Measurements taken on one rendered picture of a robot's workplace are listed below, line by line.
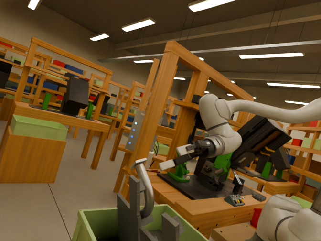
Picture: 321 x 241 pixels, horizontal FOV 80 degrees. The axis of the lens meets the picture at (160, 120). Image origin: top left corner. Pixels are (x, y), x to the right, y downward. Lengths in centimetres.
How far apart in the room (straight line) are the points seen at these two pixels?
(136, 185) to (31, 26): 1068
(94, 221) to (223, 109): 69
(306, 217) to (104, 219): 74
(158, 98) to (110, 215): 94
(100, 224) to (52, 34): 1063
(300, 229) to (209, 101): 59
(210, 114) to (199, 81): 93
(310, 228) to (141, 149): 106
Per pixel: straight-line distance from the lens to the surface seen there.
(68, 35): 1130
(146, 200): 63
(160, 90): 149
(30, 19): 1110
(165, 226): 49
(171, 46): 158
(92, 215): 79
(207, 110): 90
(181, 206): 119
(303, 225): 95
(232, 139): 90
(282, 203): 109
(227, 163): 173
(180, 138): 175
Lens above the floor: 134
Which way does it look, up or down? 1 degrees down
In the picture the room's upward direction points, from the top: 17 degrees clockwise
